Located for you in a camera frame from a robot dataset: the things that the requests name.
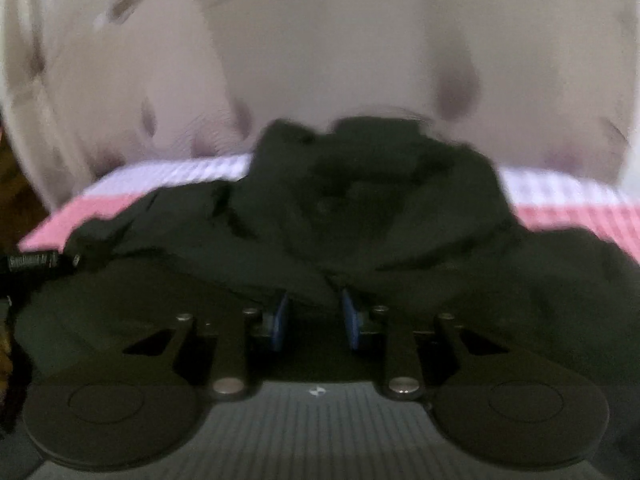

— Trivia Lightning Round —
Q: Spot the pink purple checked bed sheet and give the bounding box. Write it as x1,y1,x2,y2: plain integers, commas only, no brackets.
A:
18,155,639,259

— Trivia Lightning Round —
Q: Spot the beige leaf pattern curtain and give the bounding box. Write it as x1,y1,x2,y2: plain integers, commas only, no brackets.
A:
1,0,639,210

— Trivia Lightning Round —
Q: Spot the black garment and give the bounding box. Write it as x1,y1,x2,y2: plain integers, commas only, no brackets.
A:
15,117,639,386

